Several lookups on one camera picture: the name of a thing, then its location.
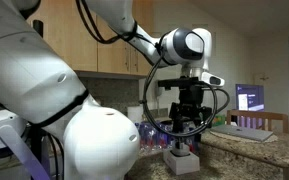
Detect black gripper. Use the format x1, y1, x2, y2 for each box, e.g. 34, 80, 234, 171
168, 87, 214, 153

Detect white tape roll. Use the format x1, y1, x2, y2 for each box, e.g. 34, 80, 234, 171
170, 146, 190, 158

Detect green package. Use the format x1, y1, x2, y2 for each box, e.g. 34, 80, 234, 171
213, 114, 227, 128

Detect red and clear plastic item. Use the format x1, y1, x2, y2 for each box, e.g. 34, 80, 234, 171
134, 121, 198, 155

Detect silver laptop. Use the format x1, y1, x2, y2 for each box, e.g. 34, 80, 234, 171
210, 124, 274, 143

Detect wooden chair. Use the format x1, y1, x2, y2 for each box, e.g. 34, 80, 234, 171
226, 109, 289, 134

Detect lit computer monitor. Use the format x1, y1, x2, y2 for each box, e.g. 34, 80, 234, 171
235, 83, 266, 113

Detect grey slanted stand leg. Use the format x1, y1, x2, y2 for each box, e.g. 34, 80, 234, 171
0, 124, 50, 180

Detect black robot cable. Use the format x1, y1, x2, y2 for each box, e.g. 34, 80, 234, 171
141, 31, 232, 138

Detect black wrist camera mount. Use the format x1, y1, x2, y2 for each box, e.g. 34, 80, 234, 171
156, 76, 206, 92

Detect wooden wall cabinets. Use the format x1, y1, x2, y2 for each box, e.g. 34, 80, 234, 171
25, 0, 158, 78

